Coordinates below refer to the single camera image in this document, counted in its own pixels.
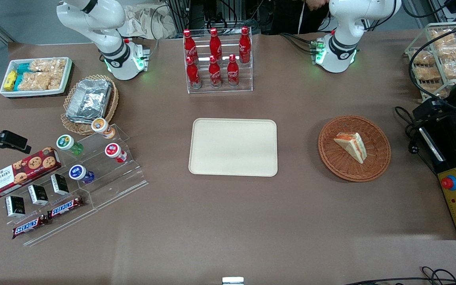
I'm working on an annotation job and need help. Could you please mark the clear acrylic bottle rack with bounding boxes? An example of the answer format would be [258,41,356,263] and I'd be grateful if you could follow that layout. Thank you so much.
[183,34,253,94]

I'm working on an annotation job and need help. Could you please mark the red cola bottle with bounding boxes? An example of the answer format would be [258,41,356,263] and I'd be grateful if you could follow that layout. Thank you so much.
[183,29,199,63]
[209,28,223,60]
[186,56,201,89]
[239,27,251,64]
[227,54,239,87]
[209,55,222,88]

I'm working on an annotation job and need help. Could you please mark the small black box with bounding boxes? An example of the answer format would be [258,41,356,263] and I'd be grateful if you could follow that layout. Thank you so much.
[51,174,70,196]
[28,184,49,205]
[6,196,26,217]

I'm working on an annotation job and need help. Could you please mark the clear acrylic stepped bottle stand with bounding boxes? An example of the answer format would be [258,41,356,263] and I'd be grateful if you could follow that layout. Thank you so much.
[54,123,148,211]

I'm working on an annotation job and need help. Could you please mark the black floor cables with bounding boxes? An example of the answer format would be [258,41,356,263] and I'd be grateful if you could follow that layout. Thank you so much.
[344,266,456,285]

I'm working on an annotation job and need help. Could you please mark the aluminium corner frame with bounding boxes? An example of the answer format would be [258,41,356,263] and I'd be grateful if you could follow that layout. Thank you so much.
[408,0,456,24]

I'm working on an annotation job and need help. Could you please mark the small bottle orange lid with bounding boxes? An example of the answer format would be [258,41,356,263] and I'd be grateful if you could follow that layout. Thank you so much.
[91,118,116,139]

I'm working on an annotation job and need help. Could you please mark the black left arm base cables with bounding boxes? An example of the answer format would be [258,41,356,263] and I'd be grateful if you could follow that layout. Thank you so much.
[279,32,316,55]

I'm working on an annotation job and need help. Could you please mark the white wire bread rack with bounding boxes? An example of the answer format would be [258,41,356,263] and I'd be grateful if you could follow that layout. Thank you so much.
[405,21,456,105]

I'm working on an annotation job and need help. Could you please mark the beige rectangular tray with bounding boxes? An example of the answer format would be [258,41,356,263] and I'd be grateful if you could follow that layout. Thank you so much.
[188,118,278,177]

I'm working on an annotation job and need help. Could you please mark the oval light wicker basket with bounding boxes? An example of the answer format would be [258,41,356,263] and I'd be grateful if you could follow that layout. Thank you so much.
[61,74,119,135]

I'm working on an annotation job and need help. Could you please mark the stack of foil containers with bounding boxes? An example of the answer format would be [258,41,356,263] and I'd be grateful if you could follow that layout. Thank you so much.
[65,79,113,124]

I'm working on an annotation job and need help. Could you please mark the aluminium equipment frame with cables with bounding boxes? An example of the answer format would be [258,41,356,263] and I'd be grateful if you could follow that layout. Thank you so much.
[165,0,261,35]

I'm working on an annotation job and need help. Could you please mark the yellow snack pack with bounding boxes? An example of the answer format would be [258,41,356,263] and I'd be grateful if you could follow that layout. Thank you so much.
[4,70,18,91]

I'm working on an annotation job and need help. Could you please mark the small bottle blue lid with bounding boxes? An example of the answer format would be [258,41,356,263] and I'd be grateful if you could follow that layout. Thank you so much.
[68,165,95,184]

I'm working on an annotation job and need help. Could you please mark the Snickers chocolate bar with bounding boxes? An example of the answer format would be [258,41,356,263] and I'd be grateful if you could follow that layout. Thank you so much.
[12,215,49,239]
[47,197,84,219]

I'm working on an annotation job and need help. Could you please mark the triangular packed sandwich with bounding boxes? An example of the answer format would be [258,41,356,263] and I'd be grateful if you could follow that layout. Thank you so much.
[334,133,367,164]

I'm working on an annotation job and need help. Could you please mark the small bottle green lid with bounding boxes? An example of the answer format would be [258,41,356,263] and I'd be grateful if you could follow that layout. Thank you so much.
[56,135,84,156]

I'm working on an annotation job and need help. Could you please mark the clear rice cracker pack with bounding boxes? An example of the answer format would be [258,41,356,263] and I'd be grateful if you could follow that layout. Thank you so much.
[18,72,63,91]
[29,59,67,74]

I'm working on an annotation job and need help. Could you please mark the round brown wicker basket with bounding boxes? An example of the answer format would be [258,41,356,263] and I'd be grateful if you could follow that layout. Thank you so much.
[318,115,391,182]

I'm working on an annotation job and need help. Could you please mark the black machine power cable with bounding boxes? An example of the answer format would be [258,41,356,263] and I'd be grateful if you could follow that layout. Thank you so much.
[395,106,439,175]

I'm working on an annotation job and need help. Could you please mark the red emergency stop button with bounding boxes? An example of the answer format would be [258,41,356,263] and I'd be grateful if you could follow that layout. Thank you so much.
[441,174,456,192]

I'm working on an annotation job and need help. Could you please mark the white rectangular snack tray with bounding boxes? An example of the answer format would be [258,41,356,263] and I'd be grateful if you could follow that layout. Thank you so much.
[0,57,73,97]

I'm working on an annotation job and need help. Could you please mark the black right arm base cable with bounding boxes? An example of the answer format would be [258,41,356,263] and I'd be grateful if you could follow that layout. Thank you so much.
[149,3,170,41]

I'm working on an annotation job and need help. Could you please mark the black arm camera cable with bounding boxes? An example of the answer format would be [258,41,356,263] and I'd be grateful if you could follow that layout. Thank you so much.
[408,22,456,104]

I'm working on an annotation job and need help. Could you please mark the black machine with yellow panel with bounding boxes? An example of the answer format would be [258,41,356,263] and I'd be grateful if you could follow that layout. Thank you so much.
[419,113,456,241]

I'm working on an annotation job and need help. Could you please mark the small bottle red lid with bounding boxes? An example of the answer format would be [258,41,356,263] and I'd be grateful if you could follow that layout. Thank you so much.
[104,143,128,163]

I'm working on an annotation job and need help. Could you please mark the person in dark clothing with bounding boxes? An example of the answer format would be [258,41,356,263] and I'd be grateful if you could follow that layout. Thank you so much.
[270,0,332,35]

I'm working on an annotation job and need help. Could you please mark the clear acrylic stepped snack stand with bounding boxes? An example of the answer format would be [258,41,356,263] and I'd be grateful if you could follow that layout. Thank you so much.
[0,170,99,247]

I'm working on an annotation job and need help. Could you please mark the red Walkers cookie box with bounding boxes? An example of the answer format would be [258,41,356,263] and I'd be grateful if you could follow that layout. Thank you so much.
[0,147,62,198]

